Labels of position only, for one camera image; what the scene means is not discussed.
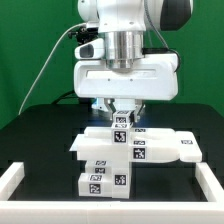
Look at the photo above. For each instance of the white chair seat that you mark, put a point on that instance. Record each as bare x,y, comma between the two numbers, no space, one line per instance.
121,180

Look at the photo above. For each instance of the white marker base plate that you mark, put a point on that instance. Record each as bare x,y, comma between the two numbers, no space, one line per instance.
76,142

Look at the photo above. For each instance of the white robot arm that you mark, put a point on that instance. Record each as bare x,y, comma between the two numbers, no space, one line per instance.
113,65

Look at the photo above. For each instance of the white rear camera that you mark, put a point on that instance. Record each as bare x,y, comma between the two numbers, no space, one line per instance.
92,26

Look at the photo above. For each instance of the white U-shaped fence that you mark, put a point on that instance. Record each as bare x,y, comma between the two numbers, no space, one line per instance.
211,211

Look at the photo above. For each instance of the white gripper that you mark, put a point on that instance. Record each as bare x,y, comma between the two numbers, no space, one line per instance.
151,78

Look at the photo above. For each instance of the white tagged cube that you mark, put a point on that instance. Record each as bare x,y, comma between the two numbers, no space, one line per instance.
120,133
122,116

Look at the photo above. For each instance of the black camera stand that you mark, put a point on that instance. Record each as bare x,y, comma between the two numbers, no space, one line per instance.
83,35

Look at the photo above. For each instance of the white chair back frame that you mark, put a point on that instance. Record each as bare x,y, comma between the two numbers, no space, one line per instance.
152,145

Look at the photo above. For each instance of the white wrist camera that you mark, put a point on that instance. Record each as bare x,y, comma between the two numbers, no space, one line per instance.
92,50

